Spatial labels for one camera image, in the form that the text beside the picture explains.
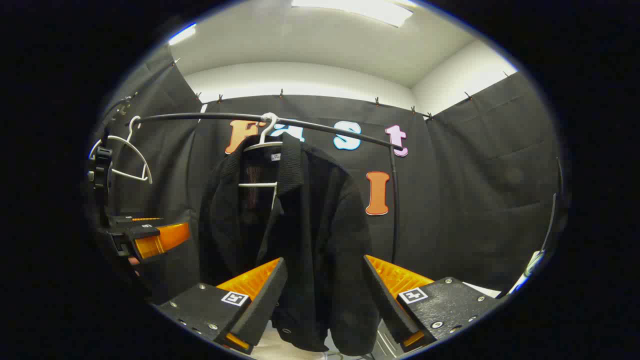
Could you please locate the white clothes hanger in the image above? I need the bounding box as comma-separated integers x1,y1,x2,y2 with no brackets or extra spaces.
89,116,153,185
238,112,286,211

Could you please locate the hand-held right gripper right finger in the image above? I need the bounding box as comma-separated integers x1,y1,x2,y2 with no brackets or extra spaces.
363,255,503,353

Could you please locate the white board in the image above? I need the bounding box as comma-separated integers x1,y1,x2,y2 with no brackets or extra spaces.
462,281,502,299

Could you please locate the black backdrop cloth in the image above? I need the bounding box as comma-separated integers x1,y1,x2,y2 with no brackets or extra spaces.
90,45,563,306

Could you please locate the black knit jacket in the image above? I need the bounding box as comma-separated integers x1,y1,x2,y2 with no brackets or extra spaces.
198,132,382,357

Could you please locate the grey ribbed metal panel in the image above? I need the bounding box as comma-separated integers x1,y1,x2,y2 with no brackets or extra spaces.
372,320,402,359

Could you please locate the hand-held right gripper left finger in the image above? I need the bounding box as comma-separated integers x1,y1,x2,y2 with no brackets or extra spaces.
155,257,289,356

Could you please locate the long ceiling light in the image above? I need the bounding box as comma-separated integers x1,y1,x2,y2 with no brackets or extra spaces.
291,0,413,28

